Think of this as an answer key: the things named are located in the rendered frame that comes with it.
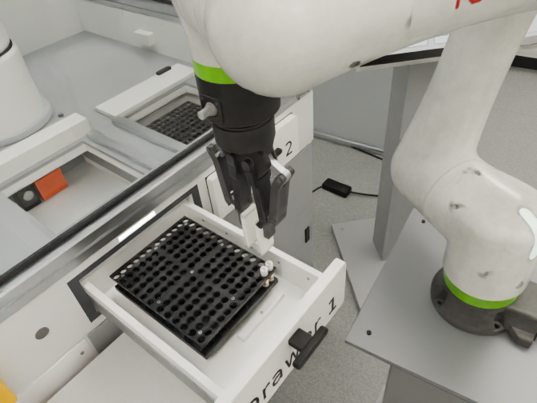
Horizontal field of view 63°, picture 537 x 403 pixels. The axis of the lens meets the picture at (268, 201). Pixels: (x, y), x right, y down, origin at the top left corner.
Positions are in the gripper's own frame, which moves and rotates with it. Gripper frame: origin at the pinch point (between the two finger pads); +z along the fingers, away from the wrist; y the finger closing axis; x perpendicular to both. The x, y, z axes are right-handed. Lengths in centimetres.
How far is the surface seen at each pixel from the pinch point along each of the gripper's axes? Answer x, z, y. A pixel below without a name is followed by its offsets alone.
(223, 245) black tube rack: 0.7, 10.2, -9.6
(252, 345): -8.6, 16.5, 3.9
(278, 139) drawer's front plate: 31.7, 10.1, -21.1
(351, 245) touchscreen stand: 83, 97, -27
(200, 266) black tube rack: -5.0, 10.1, -9.5
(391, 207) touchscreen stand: 82, 66, -12
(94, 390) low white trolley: -27.8, 24.1, -15.7
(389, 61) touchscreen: 67, 4, -12
